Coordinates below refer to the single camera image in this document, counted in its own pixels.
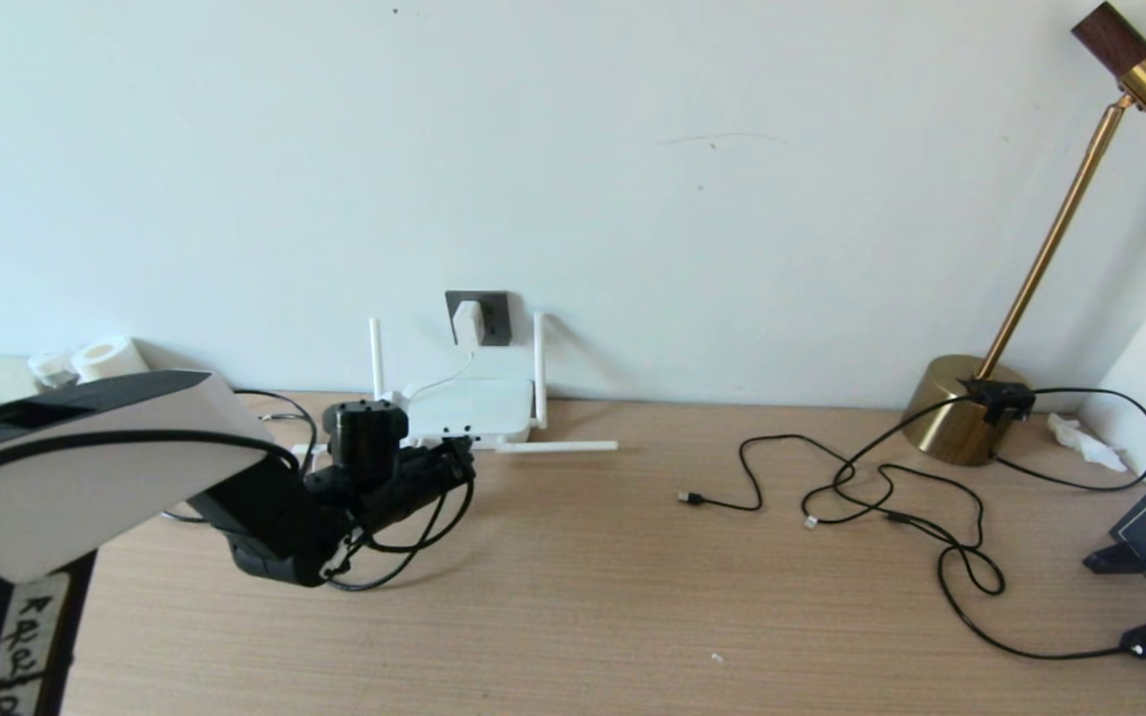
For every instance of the crumpled white tissue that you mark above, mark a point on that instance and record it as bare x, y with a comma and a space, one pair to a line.
1083, 441

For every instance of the white wifi router with antennas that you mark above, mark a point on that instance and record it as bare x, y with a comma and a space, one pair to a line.
474, 403

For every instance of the small clear plastic jar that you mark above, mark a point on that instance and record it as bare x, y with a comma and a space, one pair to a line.
54, 368

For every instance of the black plastic clip stand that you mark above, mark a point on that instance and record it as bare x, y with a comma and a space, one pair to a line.
1113, 557

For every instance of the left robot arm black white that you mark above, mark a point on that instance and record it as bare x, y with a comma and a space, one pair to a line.
86, 467

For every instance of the grey wall power socket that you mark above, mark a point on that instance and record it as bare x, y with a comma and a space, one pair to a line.
498, 318

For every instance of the brass desk lamp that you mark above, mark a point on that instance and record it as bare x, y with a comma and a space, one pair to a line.
966, 416

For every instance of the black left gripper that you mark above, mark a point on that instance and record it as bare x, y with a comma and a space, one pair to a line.
399, 487

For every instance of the white power adapter block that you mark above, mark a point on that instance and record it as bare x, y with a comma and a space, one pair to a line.
469, 323

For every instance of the white toilet paper roll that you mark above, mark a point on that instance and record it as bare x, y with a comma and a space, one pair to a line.
107, 358

